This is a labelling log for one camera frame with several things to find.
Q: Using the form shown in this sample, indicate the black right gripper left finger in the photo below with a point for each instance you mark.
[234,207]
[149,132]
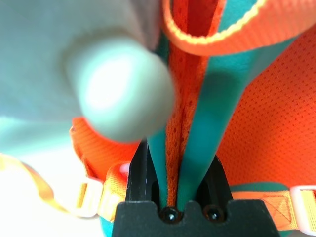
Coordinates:
[139,172]

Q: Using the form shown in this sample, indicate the orange and teal backpack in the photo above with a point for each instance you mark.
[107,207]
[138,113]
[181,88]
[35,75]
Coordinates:
[271,123]

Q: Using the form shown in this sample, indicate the grey and white plush pendant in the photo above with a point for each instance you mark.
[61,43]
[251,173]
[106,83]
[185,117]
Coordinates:
[118,93]

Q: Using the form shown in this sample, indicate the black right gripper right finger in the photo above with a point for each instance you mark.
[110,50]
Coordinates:
[217,180]

